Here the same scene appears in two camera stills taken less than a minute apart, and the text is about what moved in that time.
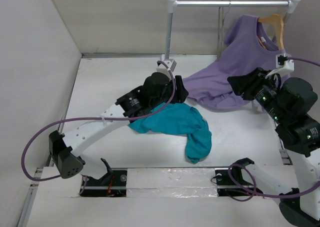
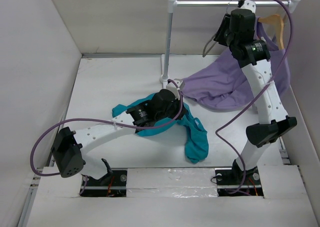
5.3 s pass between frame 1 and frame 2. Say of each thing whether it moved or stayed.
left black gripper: moved
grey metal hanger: moved
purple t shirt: stayed
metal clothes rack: stayed
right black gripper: moved
